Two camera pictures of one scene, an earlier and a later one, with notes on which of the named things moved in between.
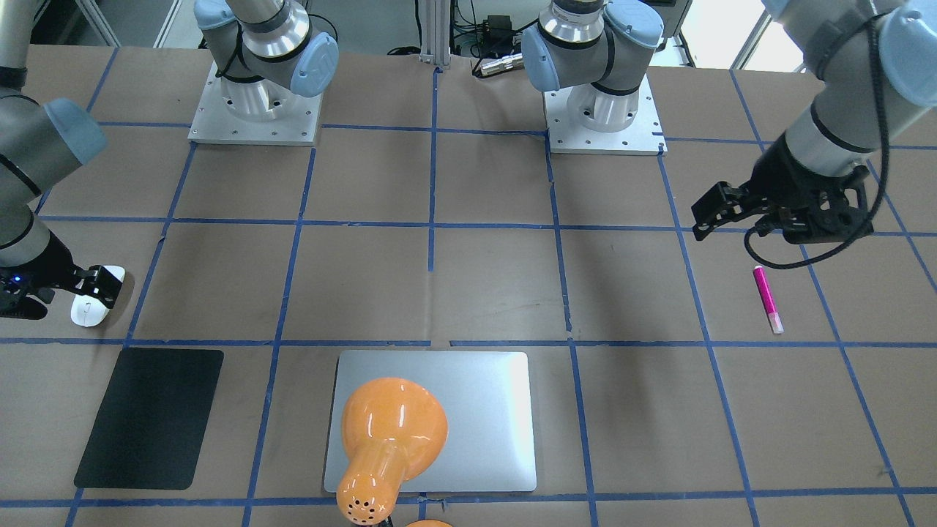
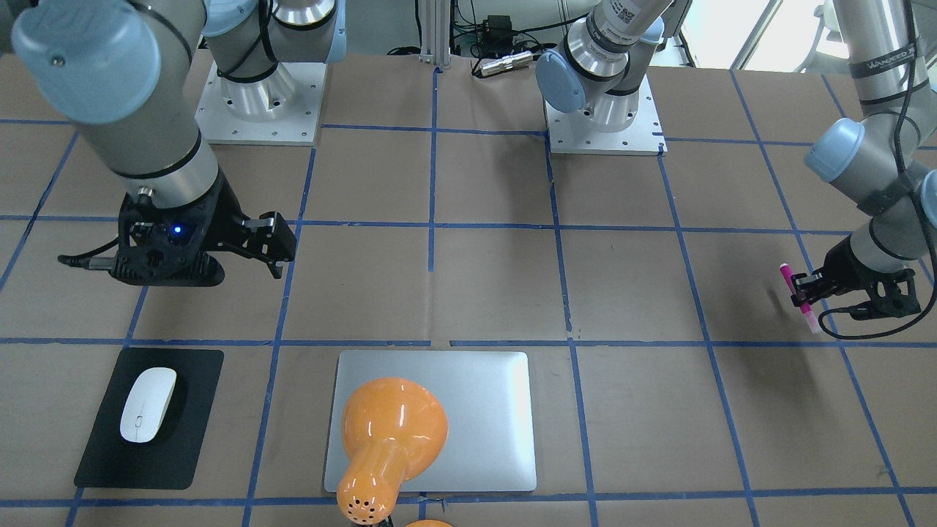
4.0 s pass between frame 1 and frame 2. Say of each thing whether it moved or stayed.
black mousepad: stayed
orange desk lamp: stayed
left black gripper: moved
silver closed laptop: stayed
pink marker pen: moved
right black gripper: moved
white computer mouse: moved
